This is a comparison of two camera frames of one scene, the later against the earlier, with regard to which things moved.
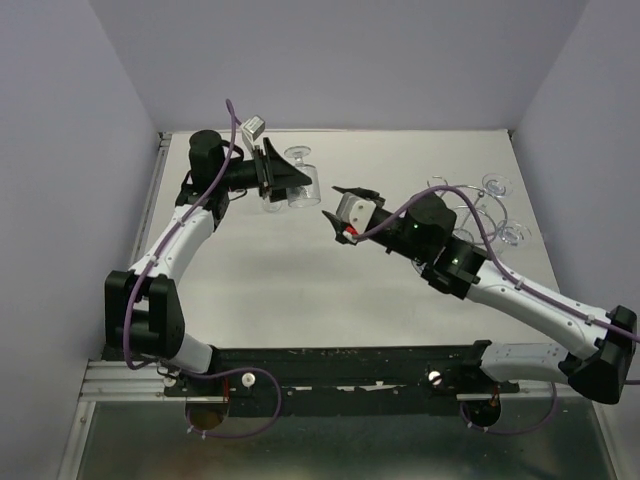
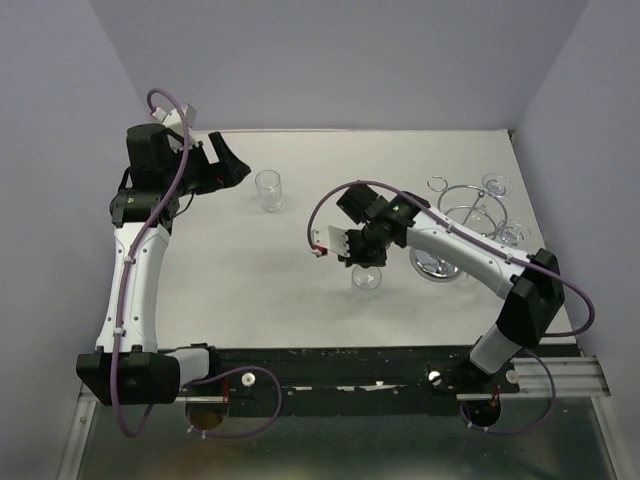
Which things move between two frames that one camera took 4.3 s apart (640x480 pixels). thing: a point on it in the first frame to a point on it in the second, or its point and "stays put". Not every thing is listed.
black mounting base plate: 342,382 stays put
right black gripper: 339,228 to 378,260
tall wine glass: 496,187 stays put
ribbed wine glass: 304,196 to 366,278
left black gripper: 280,175 to 227,172
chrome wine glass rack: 479,211 stays put
